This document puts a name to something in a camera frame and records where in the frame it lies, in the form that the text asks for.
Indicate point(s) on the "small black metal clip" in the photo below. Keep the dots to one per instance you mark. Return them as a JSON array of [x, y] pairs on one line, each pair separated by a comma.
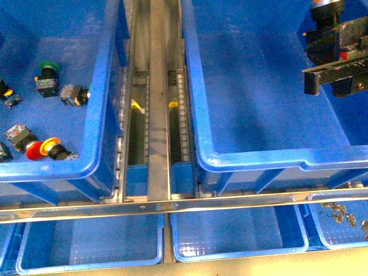
[[326, 205], [365, 229], [338, 217], [339, 208], [351, 220]]

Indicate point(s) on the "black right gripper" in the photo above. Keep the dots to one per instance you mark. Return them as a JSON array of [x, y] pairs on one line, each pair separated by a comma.
[[337, 49]]

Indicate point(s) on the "yellow push button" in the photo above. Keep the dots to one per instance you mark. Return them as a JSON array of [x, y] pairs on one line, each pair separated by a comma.
[[54, 149], [8, 95]]

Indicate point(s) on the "green push button lying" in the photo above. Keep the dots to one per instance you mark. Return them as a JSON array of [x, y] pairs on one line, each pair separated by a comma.
[[47, 82]]

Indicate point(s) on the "lower blue bin middle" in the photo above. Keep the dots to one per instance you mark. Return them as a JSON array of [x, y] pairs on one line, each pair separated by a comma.
[[238, 233]]

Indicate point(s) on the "yellow push button right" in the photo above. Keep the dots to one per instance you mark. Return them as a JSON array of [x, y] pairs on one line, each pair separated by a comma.
[[8, 95]]

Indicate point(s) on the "red push button bottom centre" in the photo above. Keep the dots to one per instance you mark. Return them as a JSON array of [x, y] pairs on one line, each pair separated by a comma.
[[24, 141]]

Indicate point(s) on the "lower blue bin left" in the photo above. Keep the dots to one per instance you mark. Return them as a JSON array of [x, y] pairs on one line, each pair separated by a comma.
[[91, 243]]

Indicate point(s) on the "steel front shelf rail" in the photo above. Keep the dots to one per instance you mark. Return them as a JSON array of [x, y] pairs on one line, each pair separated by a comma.
[[140, 205]]

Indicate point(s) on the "black contact block bottom right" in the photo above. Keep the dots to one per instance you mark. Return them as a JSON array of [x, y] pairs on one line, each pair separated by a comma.
[[5, 154]]

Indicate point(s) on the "blue empty middle bin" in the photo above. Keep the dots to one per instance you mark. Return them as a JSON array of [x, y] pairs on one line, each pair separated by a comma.
[[255, 129]]

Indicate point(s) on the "green mushroom push button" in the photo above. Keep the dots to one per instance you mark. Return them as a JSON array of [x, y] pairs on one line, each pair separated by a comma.
[[74, 95]]

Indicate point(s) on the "yellow push button bottom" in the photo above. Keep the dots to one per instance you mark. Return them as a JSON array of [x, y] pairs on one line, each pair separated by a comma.
[[54, 149]]

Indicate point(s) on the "steel divider beam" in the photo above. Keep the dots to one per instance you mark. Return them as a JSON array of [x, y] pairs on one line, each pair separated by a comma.
[[158, 128]]

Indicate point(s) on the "blue source bin with buttons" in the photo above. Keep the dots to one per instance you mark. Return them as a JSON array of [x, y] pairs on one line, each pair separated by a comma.
[[86, 40]]

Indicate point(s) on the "lower blue bin with parts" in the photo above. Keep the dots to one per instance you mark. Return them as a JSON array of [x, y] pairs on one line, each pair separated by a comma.
[[339, 224]]

